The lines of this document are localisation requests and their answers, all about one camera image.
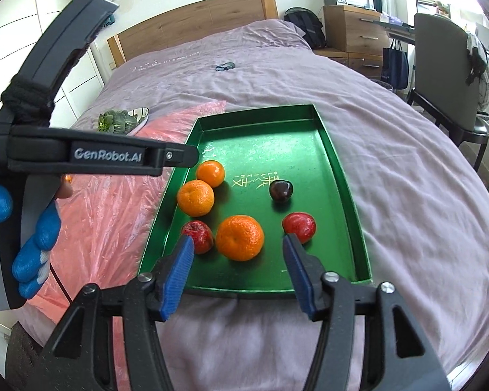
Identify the green leafy vegetable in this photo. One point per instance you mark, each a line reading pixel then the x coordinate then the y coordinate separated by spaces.
pixel 116 121

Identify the small dark toy car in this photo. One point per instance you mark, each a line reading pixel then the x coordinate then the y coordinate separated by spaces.
pixel 224 66

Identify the person's left hand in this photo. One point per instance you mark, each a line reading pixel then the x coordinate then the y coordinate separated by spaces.
pixel 36 252

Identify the green tray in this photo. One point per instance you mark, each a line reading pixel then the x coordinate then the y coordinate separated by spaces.
pixel 269 150

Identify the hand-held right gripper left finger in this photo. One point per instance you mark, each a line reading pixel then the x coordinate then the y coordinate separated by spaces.
pixel 179 273

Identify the pink plastic sheet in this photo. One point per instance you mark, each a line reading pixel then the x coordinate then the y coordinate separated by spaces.
pixel 106 211

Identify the white wardrobe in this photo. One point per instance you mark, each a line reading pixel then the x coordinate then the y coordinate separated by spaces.
pixel 8 49

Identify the dark plum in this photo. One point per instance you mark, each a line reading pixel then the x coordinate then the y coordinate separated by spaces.
pixel 280 190

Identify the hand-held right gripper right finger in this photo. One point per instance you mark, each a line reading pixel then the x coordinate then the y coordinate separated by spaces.
pixel 297 273

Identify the black backpack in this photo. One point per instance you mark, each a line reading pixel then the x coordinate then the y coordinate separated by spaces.
pixel 307 24

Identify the orange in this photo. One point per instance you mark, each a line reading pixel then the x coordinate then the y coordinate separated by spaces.
pixel 240 237
pixel 195 198
pixel 210 173
pixel 67 179

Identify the wooden dresser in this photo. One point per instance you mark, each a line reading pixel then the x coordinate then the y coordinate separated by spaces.
pixel 350 32

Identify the grey chair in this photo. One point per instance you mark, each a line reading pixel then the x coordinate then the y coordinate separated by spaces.
pixel 440 69

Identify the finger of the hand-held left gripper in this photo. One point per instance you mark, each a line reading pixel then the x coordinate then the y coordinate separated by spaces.
pixel 181 155

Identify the person's dark grey clothing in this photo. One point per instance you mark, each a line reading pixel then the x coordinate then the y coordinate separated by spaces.
pixel 32 358

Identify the desk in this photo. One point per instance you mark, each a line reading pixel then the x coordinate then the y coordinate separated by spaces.
pixel 391 26

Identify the black and plaid clothes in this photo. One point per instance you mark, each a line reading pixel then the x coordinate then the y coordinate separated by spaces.
pixel 483 65

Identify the red apple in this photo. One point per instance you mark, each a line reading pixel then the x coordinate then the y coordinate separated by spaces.
pixel 299 227
pixel 201 234

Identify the wooden headboard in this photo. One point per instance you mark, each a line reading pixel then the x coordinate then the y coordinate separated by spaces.
pixel 208 20

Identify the white plate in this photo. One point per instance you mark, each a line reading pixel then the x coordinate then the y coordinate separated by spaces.
pixel 140 121

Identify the dark blue bag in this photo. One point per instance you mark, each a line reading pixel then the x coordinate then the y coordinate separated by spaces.
pixel 395 65

